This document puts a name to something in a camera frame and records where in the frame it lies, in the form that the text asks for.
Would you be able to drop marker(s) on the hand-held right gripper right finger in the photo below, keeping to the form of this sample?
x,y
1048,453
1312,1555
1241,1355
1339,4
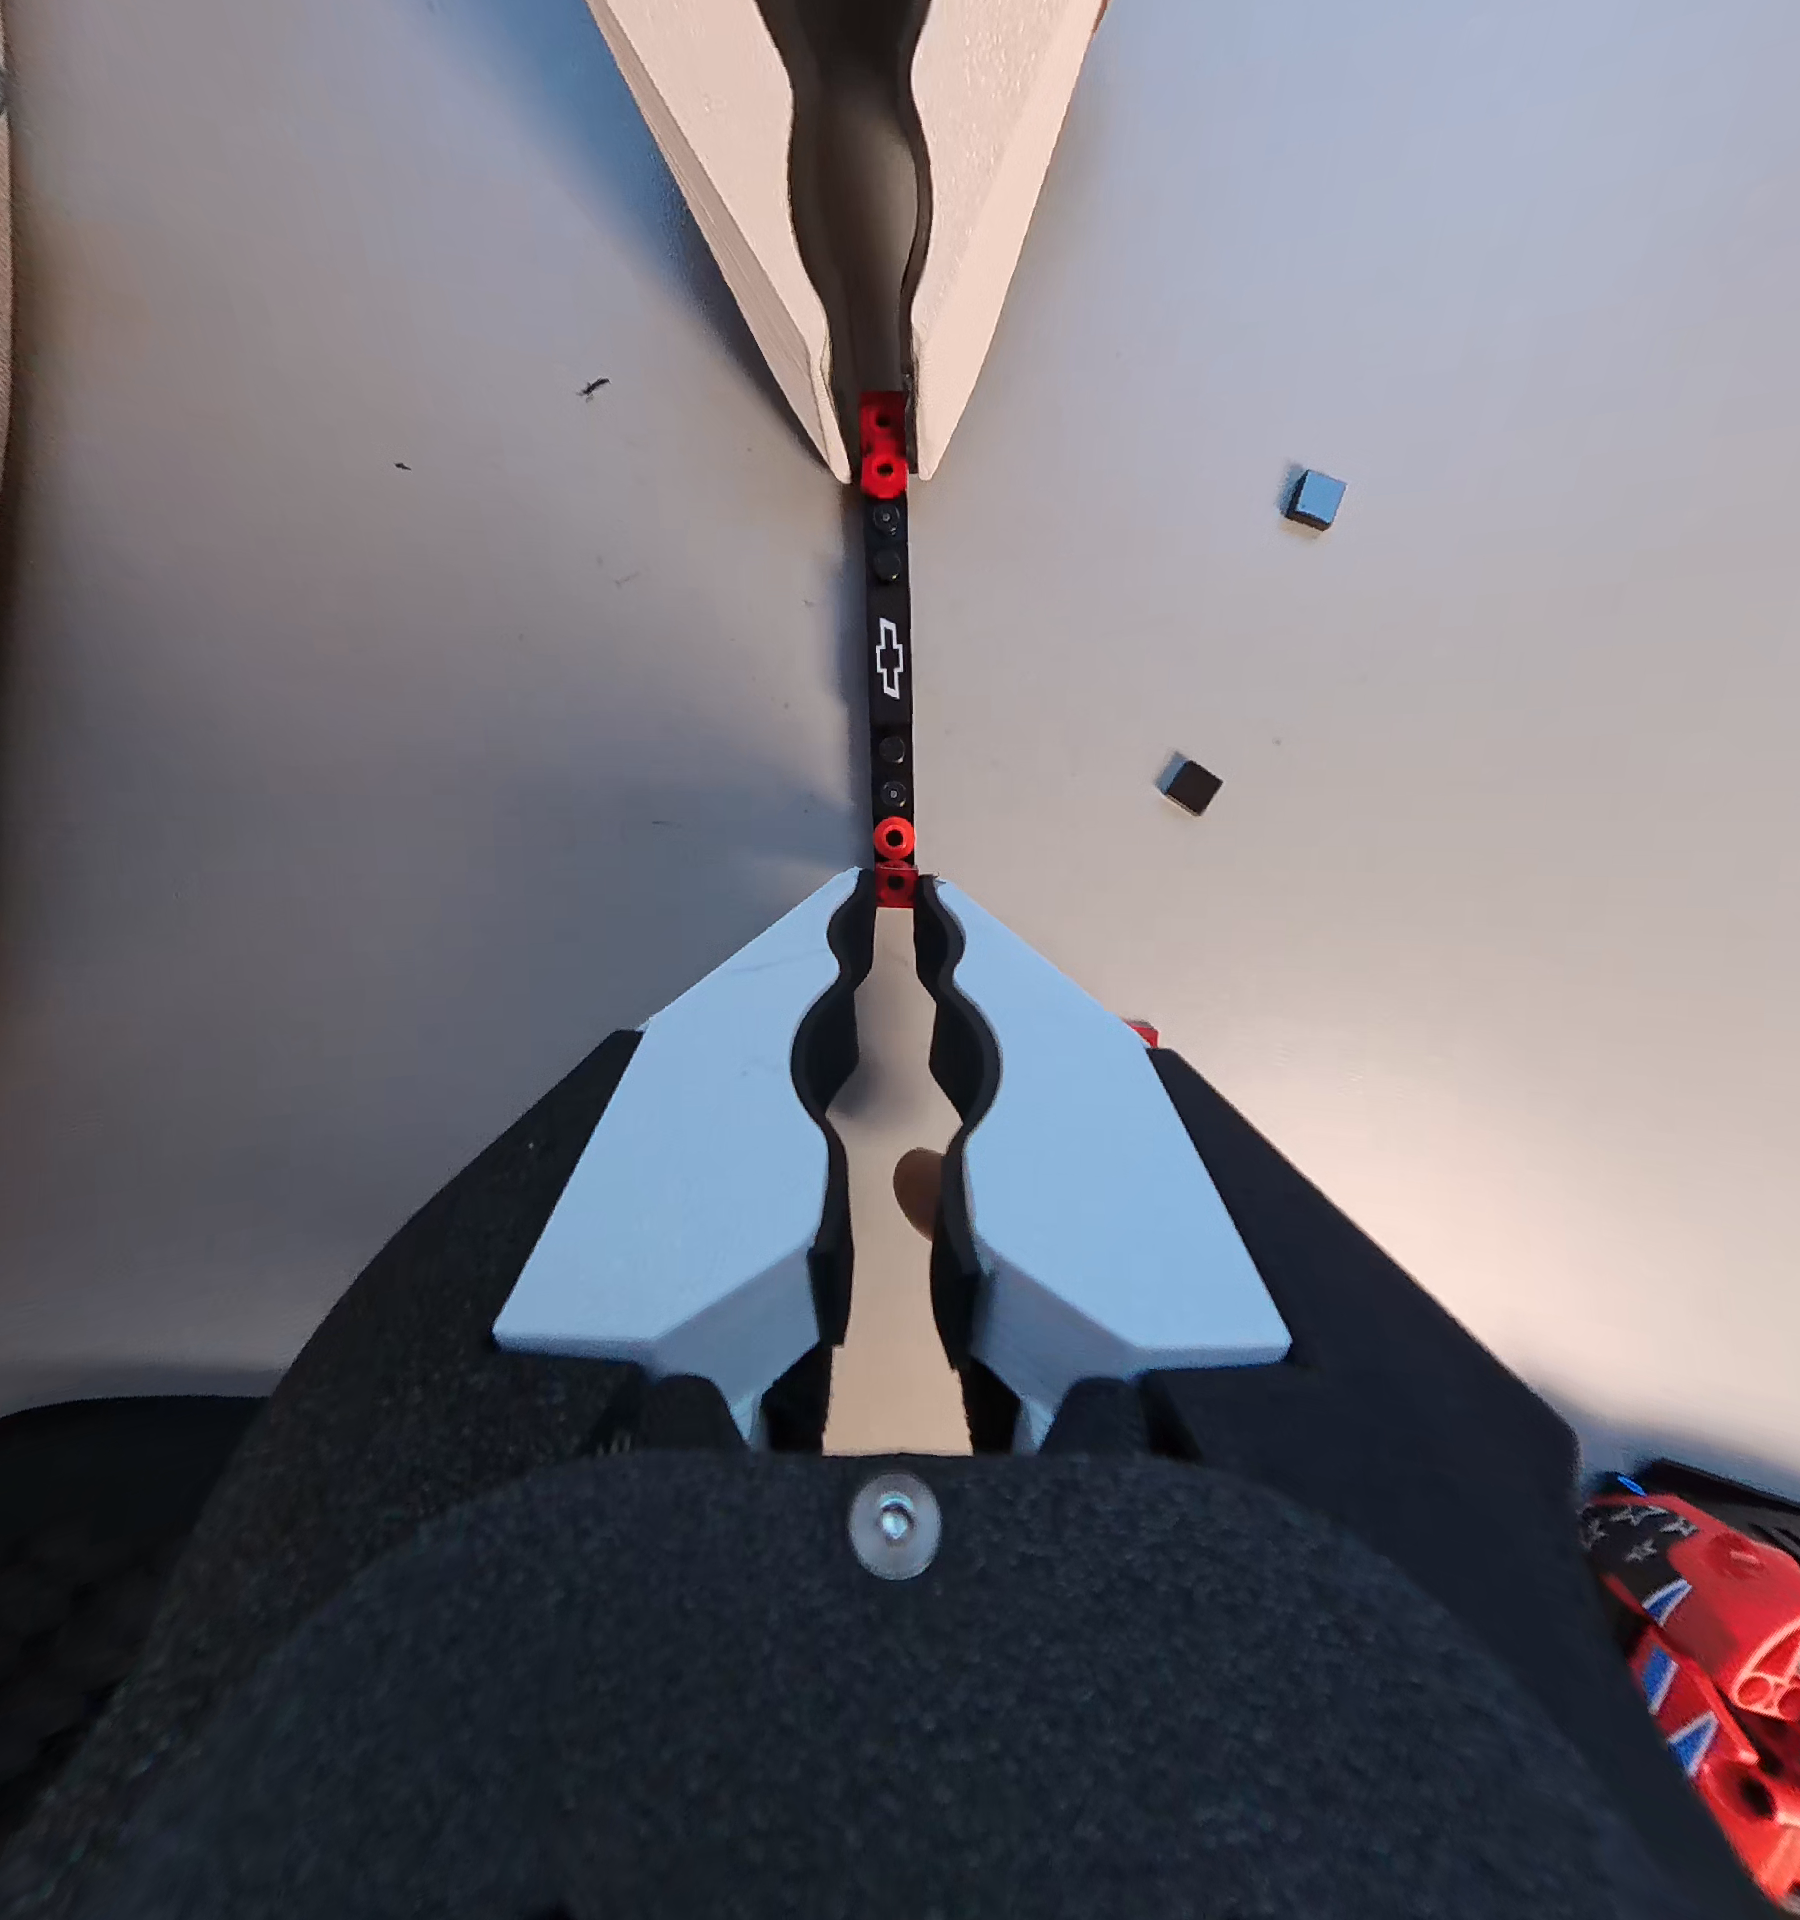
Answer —
x,y
1110,1200

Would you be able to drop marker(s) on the lego race car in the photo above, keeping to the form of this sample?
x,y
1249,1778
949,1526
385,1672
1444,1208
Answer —
x,y
1725,1651

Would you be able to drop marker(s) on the black lego plate white emblem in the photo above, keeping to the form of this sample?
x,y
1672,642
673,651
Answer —
x,y
887,659

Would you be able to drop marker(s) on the person's right hand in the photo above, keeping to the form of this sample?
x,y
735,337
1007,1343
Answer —
x,y
919,1194

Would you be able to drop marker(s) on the black quilted wrist rest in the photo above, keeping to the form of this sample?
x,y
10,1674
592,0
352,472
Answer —
x,y
43,1591

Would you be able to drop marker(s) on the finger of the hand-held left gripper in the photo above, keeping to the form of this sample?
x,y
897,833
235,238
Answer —
x,y
997,151
705,151

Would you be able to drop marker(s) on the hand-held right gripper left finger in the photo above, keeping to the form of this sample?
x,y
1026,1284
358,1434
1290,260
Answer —
x,y
676,1200

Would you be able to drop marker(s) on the small black lego tile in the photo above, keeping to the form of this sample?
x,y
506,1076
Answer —
x,y
1312,497
1187,784

